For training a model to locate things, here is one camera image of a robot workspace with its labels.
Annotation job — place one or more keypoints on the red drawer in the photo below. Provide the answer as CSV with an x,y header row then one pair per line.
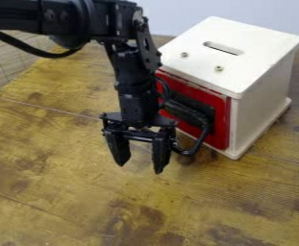
x,y
205,101

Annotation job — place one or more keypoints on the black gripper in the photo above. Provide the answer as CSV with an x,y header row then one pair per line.
x,y
138,122

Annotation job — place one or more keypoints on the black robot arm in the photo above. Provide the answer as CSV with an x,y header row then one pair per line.
x,y
54,28

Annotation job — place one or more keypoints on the black metal drawer handle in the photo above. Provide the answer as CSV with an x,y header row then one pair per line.
x,y
195,120

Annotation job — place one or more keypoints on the white wooden cabinet box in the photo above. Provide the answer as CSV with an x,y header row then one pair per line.
x,y
243,61

